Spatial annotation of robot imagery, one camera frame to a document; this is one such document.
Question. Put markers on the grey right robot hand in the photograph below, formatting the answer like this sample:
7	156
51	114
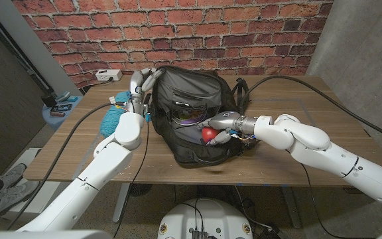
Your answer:
225	121

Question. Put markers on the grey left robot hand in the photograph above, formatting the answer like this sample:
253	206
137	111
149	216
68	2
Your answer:
137	89

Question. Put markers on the red ball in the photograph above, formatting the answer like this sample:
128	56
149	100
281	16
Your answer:
209	134

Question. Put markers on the black backpack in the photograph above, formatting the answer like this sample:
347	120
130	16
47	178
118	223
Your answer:
191	88

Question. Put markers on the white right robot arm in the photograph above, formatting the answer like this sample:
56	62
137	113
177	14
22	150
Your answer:
310	146

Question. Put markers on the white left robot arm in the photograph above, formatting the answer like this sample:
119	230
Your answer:
108	159

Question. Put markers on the teal yarn skein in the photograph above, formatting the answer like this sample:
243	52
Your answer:
111	119

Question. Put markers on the white power strip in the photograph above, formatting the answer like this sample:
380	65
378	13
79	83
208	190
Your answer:
108	75

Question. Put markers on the purple yellow labelled item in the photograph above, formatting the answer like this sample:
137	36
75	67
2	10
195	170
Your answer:
189	117

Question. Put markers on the small blue item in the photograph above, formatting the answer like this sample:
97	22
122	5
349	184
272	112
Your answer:
72	99

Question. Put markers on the red brick printed backdrop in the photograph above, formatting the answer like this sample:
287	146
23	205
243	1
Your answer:
177	33

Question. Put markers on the grey teal case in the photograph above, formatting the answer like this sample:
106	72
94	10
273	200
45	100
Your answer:
62	96

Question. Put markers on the small red brown item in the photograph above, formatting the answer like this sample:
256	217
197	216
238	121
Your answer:
57	114

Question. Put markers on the blue round side table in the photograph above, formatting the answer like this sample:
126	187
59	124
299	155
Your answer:
56	123

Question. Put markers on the black cup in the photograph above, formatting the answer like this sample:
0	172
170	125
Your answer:
49	100

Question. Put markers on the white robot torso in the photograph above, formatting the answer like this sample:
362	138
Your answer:
204	215

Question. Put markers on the black round fan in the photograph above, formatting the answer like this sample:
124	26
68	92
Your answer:
140	189

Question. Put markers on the grey table leg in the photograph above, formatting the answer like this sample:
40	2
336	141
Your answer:
290	206
120	206

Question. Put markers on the black power adapter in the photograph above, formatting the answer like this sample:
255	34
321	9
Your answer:
272	234

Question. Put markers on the grey sneaker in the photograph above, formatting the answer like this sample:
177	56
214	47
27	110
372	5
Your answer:
12	199
13	174

